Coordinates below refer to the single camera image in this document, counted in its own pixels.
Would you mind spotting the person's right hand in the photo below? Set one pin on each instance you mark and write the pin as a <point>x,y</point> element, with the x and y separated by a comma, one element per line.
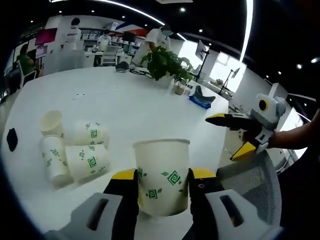
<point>248,136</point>

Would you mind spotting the white mesh office chair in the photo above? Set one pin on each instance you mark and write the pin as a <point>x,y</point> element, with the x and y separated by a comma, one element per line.
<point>110,56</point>

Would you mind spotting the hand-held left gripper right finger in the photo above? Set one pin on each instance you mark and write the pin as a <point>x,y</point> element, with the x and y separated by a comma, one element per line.
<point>202,200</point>

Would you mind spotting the grey device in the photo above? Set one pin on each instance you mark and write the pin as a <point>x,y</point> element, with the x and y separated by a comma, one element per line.
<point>122,67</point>

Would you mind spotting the blue packet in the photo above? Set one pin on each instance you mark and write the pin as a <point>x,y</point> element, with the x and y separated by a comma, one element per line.
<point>200,103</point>

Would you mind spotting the white table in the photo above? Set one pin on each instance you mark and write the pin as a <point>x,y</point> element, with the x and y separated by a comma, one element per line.
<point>125,112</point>

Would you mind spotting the pile of paper cups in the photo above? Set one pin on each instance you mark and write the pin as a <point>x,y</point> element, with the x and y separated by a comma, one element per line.
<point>86,160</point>

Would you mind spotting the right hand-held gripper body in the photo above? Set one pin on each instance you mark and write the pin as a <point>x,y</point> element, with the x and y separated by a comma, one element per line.
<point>271,112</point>

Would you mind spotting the green printed white paper cup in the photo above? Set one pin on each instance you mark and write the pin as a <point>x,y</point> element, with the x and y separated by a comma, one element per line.
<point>162,160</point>

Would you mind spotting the grey chair back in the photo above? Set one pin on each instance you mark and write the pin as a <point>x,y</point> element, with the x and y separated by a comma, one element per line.
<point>63,62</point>

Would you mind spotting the pink screen monitor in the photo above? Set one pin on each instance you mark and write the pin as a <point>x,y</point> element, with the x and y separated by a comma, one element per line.
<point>46,36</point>

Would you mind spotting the small black object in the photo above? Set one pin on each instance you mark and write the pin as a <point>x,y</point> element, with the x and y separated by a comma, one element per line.
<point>12,138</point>

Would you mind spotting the green potted plant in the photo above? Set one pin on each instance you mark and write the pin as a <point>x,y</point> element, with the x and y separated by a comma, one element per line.
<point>162,62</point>

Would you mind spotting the black monitor stand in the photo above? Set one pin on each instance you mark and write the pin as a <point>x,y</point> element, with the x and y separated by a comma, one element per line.
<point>201,48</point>
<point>235,73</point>

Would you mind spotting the glass jar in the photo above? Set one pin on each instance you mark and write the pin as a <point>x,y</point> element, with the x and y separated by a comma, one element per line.
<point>178,87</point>

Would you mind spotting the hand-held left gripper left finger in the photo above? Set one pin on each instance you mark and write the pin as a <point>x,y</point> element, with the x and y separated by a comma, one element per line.
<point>117,200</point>

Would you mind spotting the blue and grey cloth item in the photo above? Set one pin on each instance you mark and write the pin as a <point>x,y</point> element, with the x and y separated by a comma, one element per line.
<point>200,96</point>

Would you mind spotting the grey mesh office chair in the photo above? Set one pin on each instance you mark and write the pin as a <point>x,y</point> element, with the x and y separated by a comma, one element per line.
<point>255,180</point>

